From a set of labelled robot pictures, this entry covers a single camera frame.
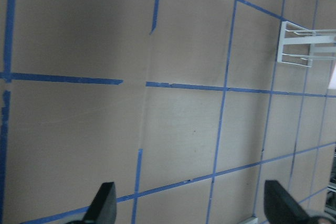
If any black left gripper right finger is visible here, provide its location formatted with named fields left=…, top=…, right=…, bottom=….
left=264, top=180, right=335, bottom=224

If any white wire cup rack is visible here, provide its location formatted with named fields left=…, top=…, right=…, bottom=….
left=276, top=21, right=335, bottom=68

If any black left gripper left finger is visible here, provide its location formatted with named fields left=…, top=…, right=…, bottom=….
left=68, top=182, right=117, bottom=224

